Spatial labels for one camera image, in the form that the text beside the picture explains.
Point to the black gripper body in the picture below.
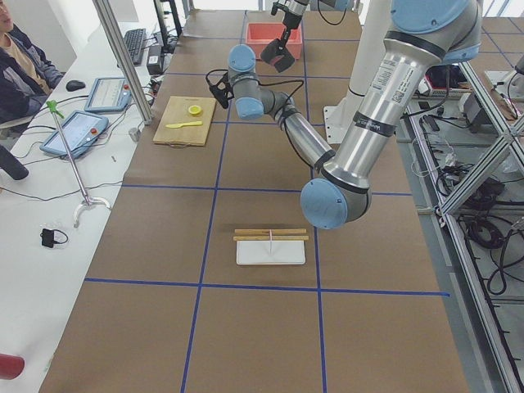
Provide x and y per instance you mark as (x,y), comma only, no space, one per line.
(223,99)
(291,19)

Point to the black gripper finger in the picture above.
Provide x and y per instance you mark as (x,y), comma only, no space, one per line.
(282,42)

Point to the grey and pink cloth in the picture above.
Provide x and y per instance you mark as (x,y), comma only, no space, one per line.
(278,56)

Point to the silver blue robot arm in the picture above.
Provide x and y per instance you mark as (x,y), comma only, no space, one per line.
(299,6)
(401,40)

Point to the pink plastic bin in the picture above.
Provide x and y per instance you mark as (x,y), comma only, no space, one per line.
(260,34)

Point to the yellow lemon slices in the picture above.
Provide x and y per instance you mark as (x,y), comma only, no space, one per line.
(194,110)

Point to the yellow plastic knife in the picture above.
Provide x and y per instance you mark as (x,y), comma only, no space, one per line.
(184,124)

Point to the bamboo cutting board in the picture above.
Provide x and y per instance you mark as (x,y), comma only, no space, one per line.
(176,112)

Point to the black keyboard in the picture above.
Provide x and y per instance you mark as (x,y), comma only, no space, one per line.
(134,40)

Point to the upper teach pendant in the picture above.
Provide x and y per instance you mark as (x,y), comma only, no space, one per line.
(108,95)

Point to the teach pendant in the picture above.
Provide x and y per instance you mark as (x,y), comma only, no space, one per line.
(81,130)
(108,95)

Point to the lower teach pendant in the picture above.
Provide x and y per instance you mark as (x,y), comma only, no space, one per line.
(81,130)

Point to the wooden rack rod near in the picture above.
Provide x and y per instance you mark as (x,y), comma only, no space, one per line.
(278,238)

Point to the black computer mouse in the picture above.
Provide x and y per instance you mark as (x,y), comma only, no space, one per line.
(74,85)

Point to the white rectangular tray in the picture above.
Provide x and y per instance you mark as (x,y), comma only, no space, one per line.
(270,253)

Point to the green tipped grabber stick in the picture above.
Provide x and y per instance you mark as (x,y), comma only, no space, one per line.
(88,201)

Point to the seated person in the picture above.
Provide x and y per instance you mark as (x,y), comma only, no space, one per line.
(27,76)

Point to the red bottle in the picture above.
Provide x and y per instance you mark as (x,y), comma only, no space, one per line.
(11,366)

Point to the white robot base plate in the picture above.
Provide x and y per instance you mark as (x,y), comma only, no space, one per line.
(336,123)

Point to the aluminium frame post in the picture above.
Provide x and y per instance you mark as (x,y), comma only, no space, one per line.
(120,51)

